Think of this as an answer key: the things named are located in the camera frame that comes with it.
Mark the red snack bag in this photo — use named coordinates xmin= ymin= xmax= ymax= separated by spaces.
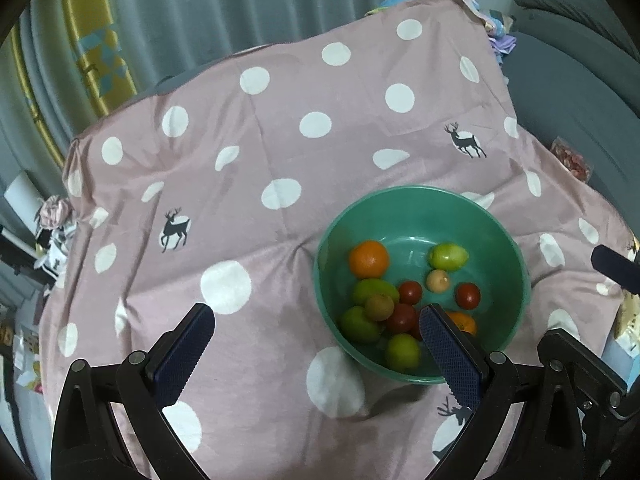
xmin=550 ymin=137 xmax=593 ymax=183

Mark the yellow white package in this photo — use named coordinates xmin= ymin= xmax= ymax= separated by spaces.
xmin=610 ymin=292 xmax=640 ymax=356

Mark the red tomato with stem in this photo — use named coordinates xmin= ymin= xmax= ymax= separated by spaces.
xmin=398 ymin=280 xmax=424 ymax=306

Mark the white printed box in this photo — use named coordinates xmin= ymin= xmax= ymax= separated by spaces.
xmin=0 ymin=305 xmax=51 ymax=401

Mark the dark red tomato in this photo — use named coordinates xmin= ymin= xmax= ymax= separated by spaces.
xmin=384 ymin=304 xmax=421 ymax=336

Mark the green plastic bowl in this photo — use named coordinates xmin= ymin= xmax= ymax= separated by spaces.
xmin=313 ymin=185 xmax=532 ymax=400

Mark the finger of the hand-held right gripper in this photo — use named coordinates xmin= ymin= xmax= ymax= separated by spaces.
xmin=591 ymin=245 xmax=640 ymax=295
xmin=537 ymin=329 xmax=630 ymax=421

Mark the purple cloth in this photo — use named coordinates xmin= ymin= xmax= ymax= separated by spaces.
xmin=487 ymin=34 xmax=516 ymax=58

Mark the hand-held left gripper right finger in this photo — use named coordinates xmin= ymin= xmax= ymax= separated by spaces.
xmin=419 ymin=303 xmax=587 ymax=480

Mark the pile of clothes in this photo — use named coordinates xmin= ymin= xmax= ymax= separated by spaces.
xmin=32 ymin=197 xmax=76 ymax=281

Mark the round green fruit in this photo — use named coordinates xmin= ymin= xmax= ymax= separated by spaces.
xmin=384 ymin=333 xmax=422 ymax=373

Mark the gold patterned curtain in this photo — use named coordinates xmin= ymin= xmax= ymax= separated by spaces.
xmin=10 ymin=0 xmax=138 ymax=161

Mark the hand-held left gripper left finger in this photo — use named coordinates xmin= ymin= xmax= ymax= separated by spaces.
xmin=50 ymin=303 xmax=216 ymax=480

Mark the grey sofa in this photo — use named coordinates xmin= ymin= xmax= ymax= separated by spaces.
xmin=500 ymin=0 xmax=640 ymax=231

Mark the pink polka dot blanket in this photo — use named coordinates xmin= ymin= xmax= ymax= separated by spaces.
xmin=37 ymin=0 xmax=640 ymax=480

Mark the orange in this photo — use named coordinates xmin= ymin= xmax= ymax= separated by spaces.
xmin=445 ymin=311 xmax=477 ymax=337
xmin=348 ymin=240 xmax=391 ymax=279

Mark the green oval fruit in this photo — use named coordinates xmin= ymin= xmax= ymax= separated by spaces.
xmin=340 ymin=306 xmax=383 ymax=345
xmin=429 ymin=243 xmax=470 ymax=272
xmin=351 ymin=278 xmax=400 ymax=307

